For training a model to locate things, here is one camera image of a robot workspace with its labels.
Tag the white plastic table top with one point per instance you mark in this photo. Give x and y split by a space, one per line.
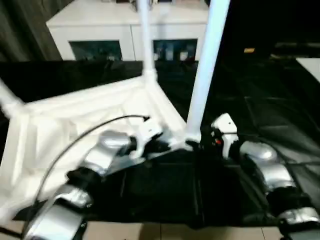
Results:
62 125

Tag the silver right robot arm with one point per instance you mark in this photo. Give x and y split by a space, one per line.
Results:
275 175

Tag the black mat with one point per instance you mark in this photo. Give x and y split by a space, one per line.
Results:
262 100

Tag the white mug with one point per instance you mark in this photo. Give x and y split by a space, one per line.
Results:
183 55
168 53

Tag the small yellow tag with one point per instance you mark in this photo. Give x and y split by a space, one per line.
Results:
249 50

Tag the white long board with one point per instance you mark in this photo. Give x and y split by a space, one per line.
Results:
310 67

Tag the white low cabinet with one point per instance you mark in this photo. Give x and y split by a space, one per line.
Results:
95 25

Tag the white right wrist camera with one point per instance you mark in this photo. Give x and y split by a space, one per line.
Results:
226 123

